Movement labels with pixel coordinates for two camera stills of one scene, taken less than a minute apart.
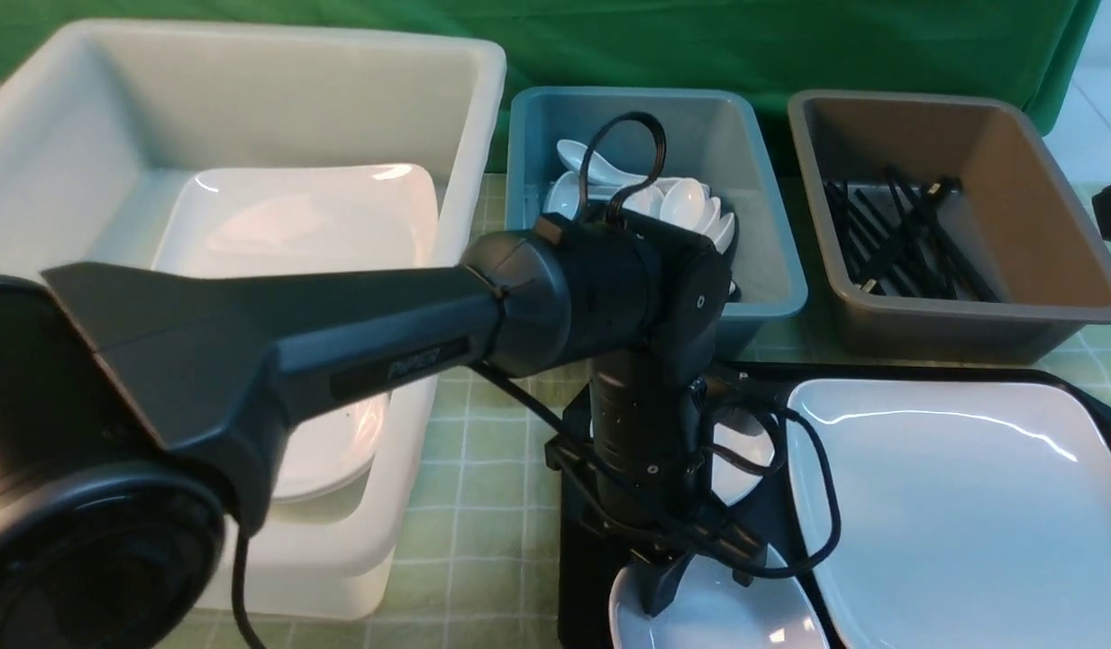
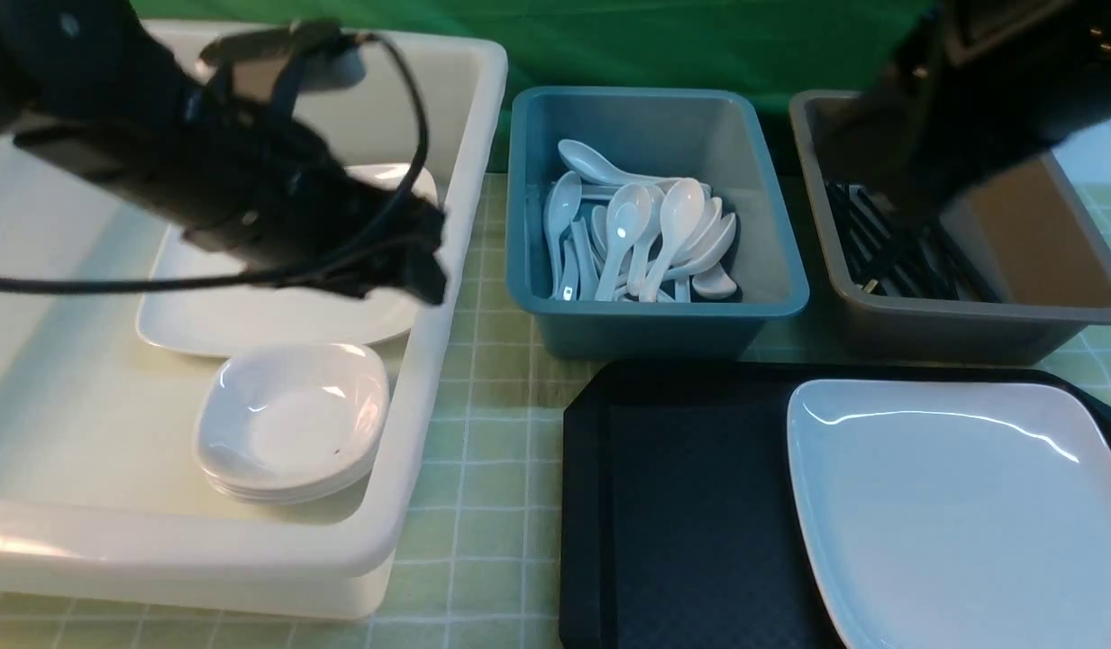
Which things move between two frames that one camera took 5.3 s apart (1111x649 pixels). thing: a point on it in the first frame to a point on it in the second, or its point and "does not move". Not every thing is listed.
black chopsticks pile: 897,235 does not move
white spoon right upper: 712,215 does not move
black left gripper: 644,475 to 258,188
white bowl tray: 712,609 to 290,423
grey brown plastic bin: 947,230 does not move
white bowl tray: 731,483 to 288,423
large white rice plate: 975,514 does not move
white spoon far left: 563,195 does not move
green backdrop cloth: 1027,48 does not move
